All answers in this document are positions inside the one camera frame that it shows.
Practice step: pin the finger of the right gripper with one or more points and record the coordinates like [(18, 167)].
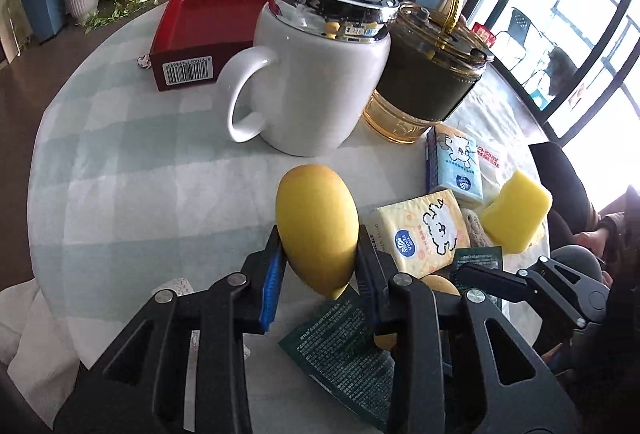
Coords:
[(564, 296), (498, 284)]

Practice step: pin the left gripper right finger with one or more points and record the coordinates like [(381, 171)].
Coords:
[(460, 365)]

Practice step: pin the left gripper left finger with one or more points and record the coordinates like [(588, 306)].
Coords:
[(138, 384)]

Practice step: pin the yellow sponge block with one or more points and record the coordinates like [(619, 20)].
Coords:
[(514, 216)]

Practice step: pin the seated person black trousers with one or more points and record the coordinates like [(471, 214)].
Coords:
[(603, 245)]

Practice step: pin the yellow tissue pack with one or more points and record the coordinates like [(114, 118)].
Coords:
[(421, 234)]

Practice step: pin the dark green sachet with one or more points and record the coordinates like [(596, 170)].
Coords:
[(335, 347)]

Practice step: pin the white glove packet red text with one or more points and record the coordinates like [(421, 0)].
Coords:
[(494, 169)]

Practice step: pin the blue tissue pack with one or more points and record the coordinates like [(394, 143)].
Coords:
[(452, 163)]

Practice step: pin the checked green white tablecloth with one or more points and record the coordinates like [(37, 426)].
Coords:
[(130, 188)]

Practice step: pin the green sleeved glass tumbler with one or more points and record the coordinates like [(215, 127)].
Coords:
[(434, 62)]

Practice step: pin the balcony chair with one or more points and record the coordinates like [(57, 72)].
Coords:
[(519, 46)]

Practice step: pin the red gift bag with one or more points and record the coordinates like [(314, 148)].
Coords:
[(484, 34)]

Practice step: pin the white mug chrome lid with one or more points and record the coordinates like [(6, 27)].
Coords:
[(311, 70)]

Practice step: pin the red open box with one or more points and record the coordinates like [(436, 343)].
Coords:
[(196, 38)]

